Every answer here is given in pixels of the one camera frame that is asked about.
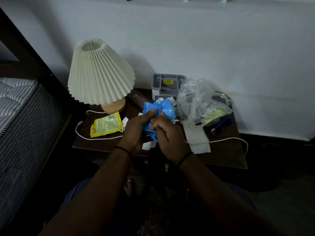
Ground person's left hand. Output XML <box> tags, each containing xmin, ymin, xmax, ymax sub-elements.
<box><xmin>117</xmin><ymin>108</ymin><xmax>156</xmax><ymax>157</ymax></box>

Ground person's right hand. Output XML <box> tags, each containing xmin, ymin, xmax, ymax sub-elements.
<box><xmin>149</xmin><ymin>112</ymin><xmax>191</xmax><ymax>166</ymax></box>

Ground blue plastic bag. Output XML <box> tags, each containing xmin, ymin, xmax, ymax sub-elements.
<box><xmin>142</xmin><ymin>99</ymin><xmax>177</xmax><ymax>142</ymax></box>

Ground person's right forearm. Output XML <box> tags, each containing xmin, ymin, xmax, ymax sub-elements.
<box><xmin>178</xmin><ymin>153</ymin><xmax>286</xmax><ymax>236</ymax></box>

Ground person's left forearm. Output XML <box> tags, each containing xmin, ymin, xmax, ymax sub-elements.
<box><xmin>38</xmin><ymin>147</ymin><xmax>132</xmax><ymax>236</ymax></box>

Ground dark brown book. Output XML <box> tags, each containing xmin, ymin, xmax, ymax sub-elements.
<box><xmin>126</xmin><ymin>89</ymin><xmax>154</xmax><ymax>110</ymax></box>

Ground wooden lamp base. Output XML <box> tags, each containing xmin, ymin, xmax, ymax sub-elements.
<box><xmin>101</xmin><ymin>97</ymin><xmax>126</xmax><ymax>115</ymax></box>

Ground grey plastic organizer box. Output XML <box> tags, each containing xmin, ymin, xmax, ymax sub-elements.
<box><xmin>151</xmin><ymin>73</ymin><xmax>187</xmax><ymax>101</ymax></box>

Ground yellow snack packet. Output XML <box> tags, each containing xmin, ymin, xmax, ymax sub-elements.
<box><xmin>90</xmin><ymin>111</ymin><xmax>123</xmax><ymax>138</ymax></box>

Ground black left wrist band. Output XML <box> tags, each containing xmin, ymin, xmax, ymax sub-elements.
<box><xmin>113</xmin><ymin>146</ymin><xmax>133</xmax><ymax>157</ymax></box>

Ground black wrist band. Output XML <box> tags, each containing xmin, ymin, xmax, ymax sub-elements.
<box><xmin>176</xmin><ymin>151</ymin><xmax>193</xmax><ymax>168</ymax></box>
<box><xmin>113</xmin><ymin>146</ymin><xmax>133</xmax><ymax>157</ymax></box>

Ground white tissue paper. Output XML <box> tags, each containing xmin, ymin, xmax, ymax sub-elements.
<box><xmin>183</xmin><ymin>120</ymin><xmax>211</xmax><ymax>154</ymax></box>

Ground clear crumpled plastic bag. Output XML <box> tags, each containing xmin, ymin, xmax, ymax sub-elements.
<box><xmin>176</xmin><ymin>78</ymin><xmax>233</xmax><ymax>126</ymax></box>

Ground black right wrist band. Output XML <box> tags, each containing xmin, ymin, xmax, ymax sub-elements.
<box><xmin>176</xmin><ymin>151</ymin><xmax>193</xmax><ymax>168</ymax></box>

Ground blue pen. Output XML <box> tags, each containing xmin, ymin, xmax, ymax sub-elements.
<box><xmin>210</xmin><ymin>117</ymin><xmax>233</xmax><ymax>136</ymax></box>

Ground pleated cream lampshade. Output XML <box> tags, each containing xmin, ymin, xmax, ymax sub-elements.
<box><xmin>67</xmin><ymin>38</ymin><xmax>135</xmax><ymax>106</ymax></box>

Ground metal round tin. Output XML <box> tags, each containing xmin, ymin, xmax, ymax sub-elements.
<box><xmin>211</xmin><ymin>92</ymin><xmax>231</xmax><ymax>106</ymax></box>

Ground brown wooden bedside table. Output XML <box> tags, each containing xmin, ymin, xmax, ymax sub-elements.
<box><xmin>72</xmin><ymin>88</ymin><xmax>248</xmax><ymax>170</ymax></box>

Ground person's foot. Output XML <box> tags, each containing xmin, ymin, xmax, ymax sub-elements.
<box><xmin>124</xmin><ymin>179</ymin><xmax>134</xmax><ymax>197</ymax></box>

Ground person's blue shorts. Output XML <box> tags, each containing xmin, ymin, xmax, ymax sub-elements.
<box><xmin>58</xmin><ymin>177</ymin><xmax>93</xmax><ymax>212</ymax></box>

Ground striped grey mattress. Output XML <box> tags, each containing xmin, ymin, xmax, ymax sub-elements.
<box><xmin>0</xmin><ymin>77</ymin><xmax>65</xmax><ymax>231</ymax></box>

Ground white cable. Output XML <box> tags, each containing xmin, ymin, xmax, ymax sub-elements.
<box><xmin>75</xmin><ymin>110</ymin><xmax>249</xmax><ymax>156</ymax></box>

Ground dark wooden bed frame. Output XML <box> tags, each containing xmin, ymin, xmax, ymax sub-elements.
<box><xmin>0</xmin><ymin>7</ymin><xmax>84</xmax><ymax>236</ymax></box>

